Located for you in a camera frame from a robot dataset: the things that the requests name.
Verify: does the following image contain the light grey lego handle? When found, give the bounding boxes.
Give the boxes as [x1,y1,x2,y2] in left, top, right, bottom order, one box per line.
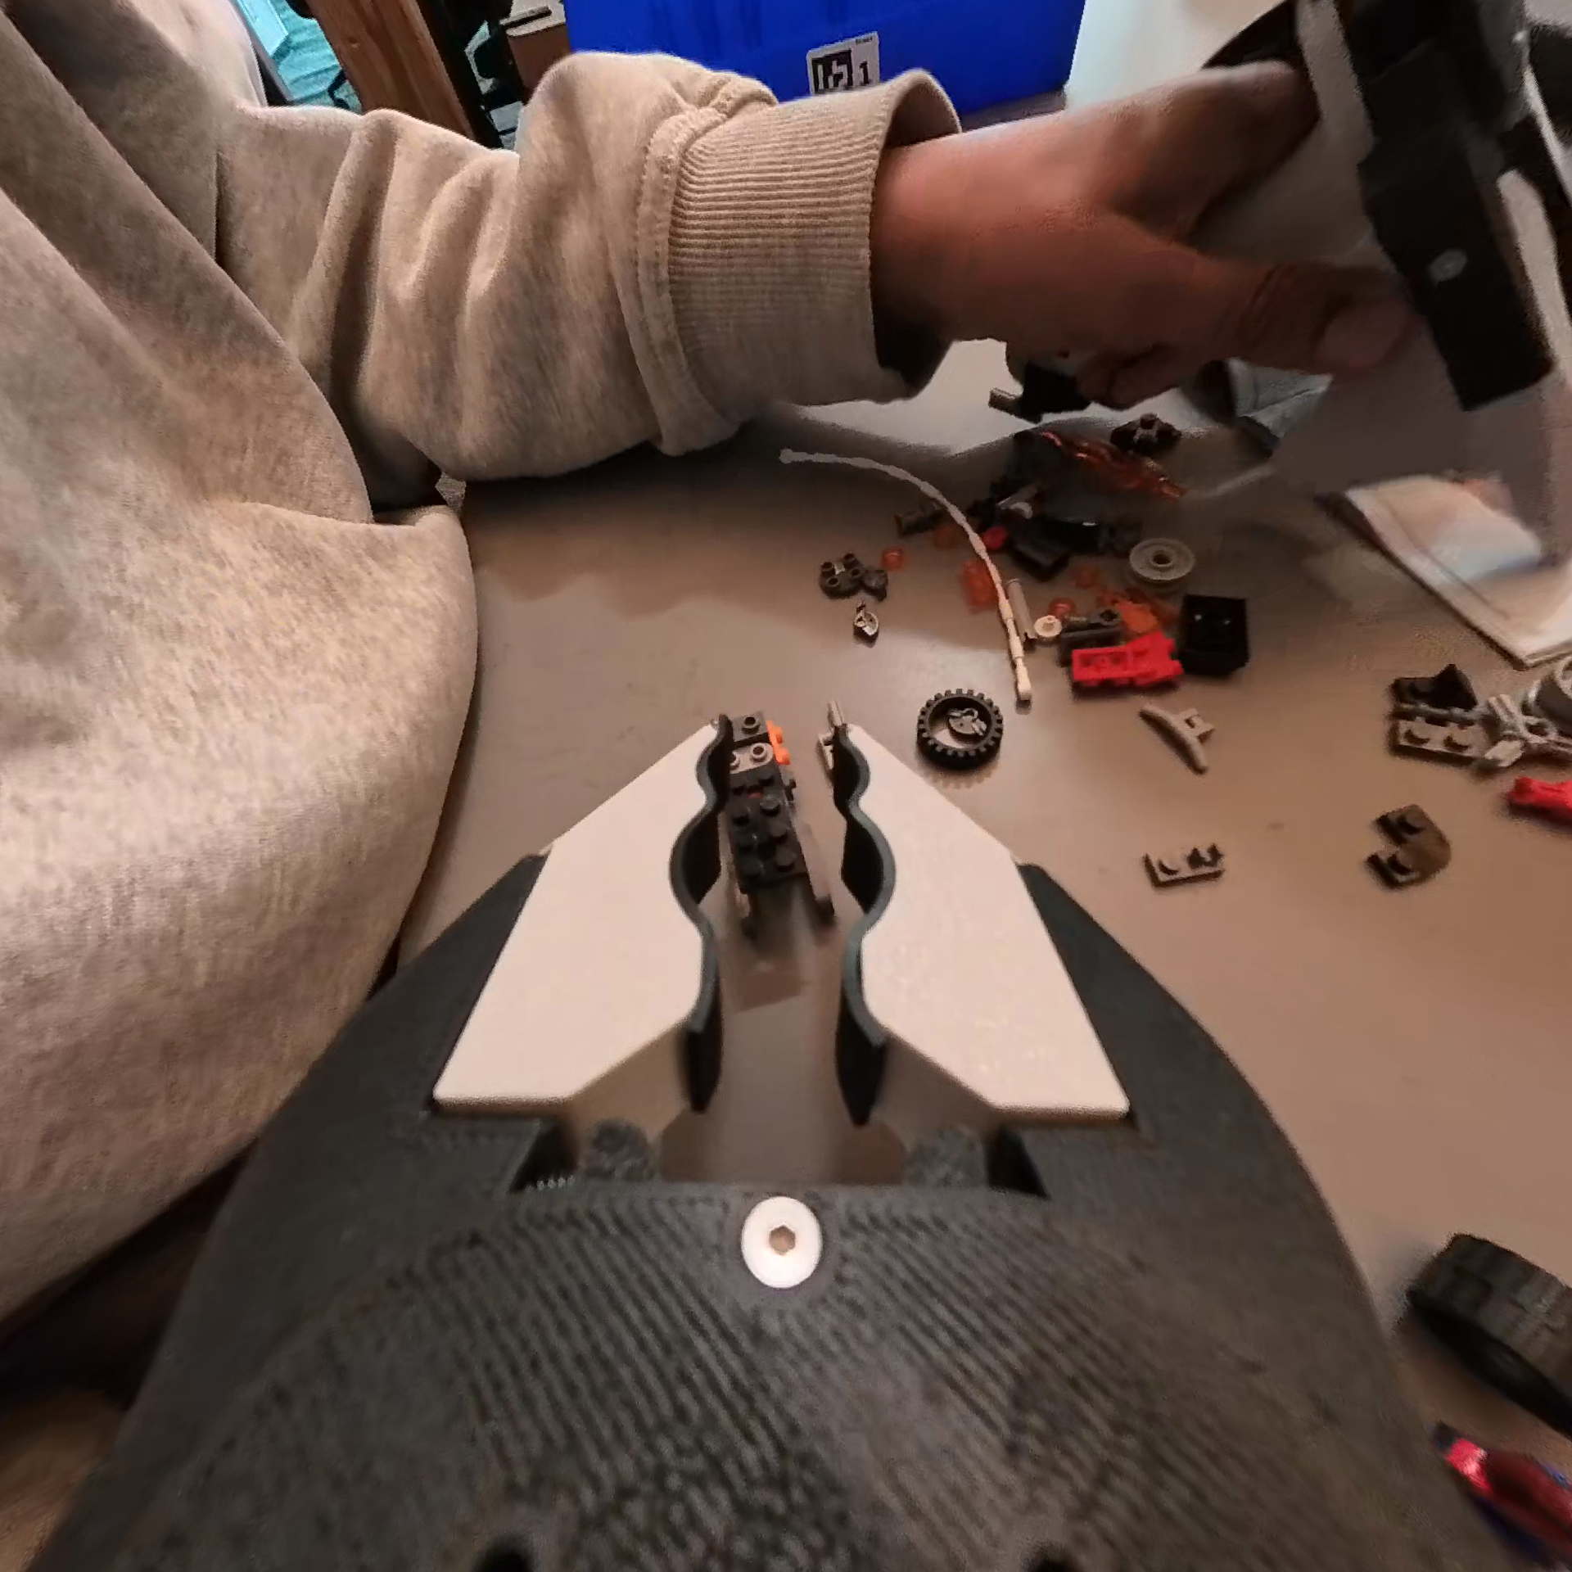
[1137,704,1217,776]

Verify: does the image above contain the person's left forearm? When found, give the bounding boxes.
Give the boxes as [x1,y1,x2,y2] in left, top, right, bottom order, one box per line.
[214,53,962,498]

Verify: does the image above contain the light grey lego cross connector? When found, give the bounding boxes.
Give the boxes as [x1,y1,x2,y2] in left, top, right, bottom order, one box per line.
[1473,694,1572,773]

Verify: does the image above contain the black lego brick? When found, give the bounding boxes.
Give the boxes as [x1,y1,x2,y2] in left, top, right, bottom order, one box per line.
[1177,594,1252,678]

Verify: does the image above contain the small black lego tyre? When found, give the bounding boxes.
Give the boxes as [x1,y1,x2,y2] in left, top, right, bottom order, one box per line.
[915,691,1004,773]

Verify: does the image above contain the large black lego tyre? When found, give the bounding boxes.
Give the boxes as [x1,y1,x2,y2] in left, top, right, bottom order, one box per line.
[1402,1232,1572,1439]

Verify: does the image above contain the lego instruction booklet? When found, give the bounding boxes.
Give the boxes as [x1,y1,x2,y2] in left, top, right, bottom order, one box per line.
[1331,472,1572,671]

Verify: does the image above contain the black curved lego piece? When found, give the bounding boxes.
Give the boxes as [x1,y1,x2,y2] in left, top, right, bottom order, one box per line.
[1366,804,1453,889]

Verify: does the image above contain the white segmented lego hose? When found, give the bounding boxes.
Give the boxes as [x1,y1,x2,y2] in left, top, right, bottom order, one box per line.
[777,448,1036,708]

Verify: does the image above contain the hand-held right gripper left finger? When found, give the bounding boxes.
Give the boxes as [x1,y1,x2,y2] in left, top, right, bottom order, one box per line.
[433,723,728,1174]

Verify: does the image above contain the red lego plate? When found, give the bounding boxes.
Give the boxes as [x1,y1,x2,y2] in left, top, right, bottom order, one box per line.
[1068,639,1184,695]

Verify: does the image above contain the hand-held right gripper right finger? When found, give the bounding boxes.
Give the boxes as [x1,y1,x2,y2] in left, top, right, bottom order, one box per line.
[820,723,1132,1183]

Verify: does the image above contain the person's left hand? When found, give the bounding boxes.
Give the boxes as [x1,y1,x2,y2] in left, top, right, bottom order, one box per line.
[870,61,1417,407]

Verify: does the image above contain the blue plastic bin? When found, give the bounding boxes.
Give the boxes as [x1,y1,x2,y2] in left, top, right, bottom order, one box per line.
[563,0,1088,118]

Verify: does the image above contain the black lego slope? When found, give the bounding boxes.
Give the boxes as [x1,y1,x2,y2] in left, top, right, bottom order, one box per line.
[1391,663,1481,727]

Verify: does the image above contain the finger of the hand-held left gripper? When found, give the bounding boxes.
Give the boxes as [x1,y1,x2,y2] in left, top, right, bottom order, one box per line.
[1271,148,1572,498]

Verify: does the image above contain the large orange lego flame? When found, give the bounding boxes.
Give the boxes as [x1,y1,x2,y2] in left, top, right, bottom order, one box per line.
[1032,423,1187,503]

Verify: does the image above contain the dark grey orange lego assembly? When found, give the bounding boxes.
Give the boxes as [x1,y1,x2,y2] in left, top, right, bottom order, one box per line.
[715,713,836,941]

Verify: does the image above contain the red blue lego minifigure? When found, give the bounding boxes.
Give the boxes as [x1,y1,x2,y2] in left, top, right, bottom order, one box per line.
[1430,1422,1572,1552]

